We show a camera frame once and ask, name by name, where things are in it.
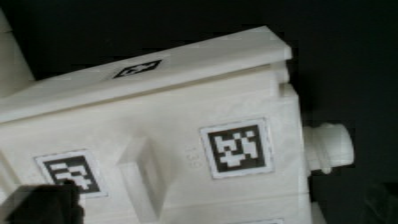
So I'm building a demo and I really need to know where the white cabinet door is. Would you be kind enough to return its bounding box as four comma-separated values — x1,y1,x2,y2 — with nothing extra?
0,90,312,224

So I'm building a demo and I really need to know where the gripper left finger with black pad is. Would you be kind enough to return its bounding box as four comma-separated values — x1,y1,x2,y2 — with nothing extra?
0,180,86,224

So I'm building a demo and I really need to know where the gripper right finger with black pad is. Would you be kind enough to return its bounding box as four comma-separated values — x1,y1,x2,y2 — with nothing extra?
363,182,398,224

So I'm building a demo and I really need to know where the white cabinet body box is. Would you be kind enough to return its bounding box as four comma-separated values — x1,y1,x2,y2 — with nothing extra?
0,10,354,224

